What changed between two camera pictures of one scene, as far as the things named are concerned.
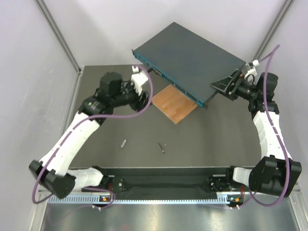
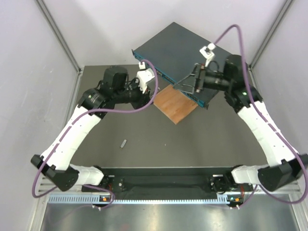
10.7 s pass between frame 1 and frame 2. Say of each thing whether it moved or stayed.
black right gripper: moved
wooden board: stayed
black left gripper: stayed
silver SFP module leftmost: stayed
